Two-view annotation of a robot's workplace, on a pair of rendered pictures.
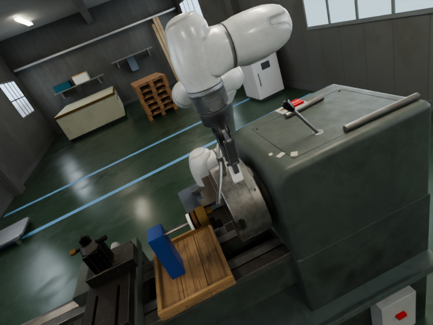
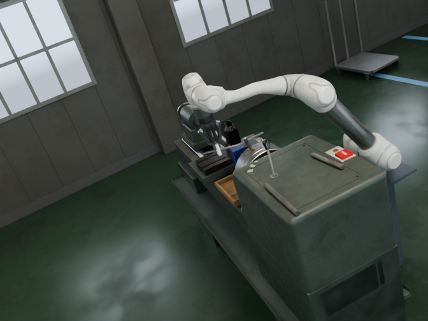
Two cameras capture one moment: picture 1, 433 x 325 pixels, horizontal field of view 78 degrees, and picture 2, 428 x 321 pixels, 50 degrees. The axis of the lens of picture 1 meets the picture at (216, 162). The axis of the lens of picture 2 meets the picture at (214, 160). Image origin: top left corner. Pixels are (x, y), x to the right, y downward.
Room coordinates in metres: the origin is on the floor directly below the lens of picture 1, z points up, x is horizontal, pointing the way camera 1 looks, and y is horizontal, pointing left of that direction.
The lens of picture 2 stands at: (0.32, -2.13, 2.34)
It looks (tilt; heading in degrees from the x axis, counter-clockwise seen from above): 27 degrees down; 82
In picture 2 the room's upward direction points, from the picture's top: 18 degrees counter-clockwise
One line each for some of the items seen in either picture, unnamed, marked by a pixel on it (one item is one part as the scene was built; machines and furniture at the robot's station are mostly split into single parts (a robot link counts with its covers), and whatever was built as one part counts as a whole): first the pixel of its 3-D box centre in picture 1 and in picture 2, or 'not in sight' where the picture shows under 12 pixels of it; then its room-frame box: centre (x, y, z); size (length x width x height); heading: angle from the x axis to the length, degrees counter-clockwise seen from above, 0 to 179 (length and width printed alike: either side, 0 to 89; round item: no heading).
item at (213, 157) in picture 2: (111, 287); (228, 155); (0.82, 0.59, 0.95); 0.43 x 0.18 x 0.04; 6
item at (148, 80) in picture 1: (154, 95); not in sight; (7.65, 0.89, 0.47); 1.30 x 0.90 x 0.93; 11
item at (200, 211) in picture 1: (202, 216); not in sight; (0.86, 0.13, 1.08); 0.09 x 0.09 x 0.09; 6
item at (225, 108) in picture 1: (218, 123); (207, 121); (0.65, -0.04, 1.49); 0.08 x 0.07 x 0.09; 6
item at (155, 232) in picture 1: (166, 251); (241, 163); (0.84, 0.32, 1.00); 0.08 x 0.06 x 0.23; 6
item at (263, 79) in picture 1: (257, 64); not in sight; (5.31, -1.48, 0.65); 0.66 x 0.56 x 1.30; 11
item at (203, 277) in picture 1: (189, 264); (249, 181); (0.84, 0.27, 0.89); 0.36 x 0.30 x 0.04; 6
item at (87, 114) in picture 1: (95, 111); not in sight; (9.39, 3.15, 0.43); 2.26 x 1.83 x 0.85; 11
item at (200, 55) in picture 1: (197, 49); (195, 89); (0.64, -0.06, 1.67); 0.13 x 0.11 x 0.16; 97
